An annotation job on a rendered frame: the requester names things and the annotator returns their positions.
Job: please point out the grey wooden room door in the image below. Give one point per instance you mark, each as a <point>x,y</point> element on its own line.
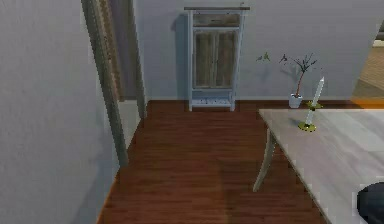
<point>116,56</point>

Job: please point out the white candle on green holder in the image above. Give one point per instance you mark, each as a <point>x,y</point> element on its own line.
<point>311,111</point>

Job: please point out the white wooden cupboard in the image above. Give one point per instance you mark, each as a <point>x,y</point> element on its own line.
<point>213,60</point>

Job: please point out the pale wooden table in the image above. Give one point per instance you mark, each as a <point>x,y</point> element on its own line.
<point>340,150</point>

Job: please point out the bare plant in white pot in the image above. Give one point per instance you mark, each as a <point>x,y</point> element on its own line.
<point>296,99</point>

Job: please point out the dark round object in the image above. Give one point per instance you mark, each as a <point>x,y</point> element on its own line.
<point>373,203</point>

